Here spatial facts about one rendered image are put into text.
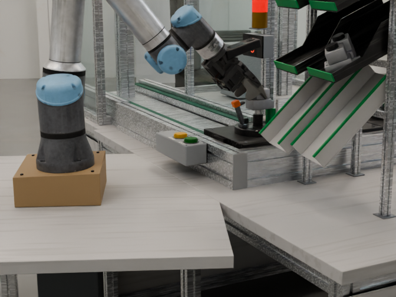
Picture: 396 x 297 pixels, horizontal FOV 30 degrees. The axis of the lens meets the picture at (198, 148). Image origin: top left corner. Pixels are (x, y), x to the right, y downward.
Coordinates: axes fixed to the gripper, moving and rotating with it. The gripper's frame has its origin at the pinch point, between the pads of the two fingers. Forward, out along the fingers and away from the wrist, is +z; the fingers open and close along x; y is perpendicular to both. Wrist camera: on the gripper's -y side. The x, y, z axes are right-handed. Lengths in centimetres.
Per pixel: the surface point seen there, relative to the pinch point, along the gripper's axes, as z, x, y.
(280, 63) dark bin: -14.8, 24.6, -1.4
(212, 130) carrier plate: 0.6, -8.4, 16.5
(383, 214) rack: 18, 53, 14
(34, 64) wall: 162, -811, -40
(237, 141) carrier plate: 0.4, 7.5, 16.8
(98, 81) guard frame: -11, -82, 20
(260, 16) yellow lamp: -8.3, -16.7, -21.7
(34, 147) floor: 103, -412, 50
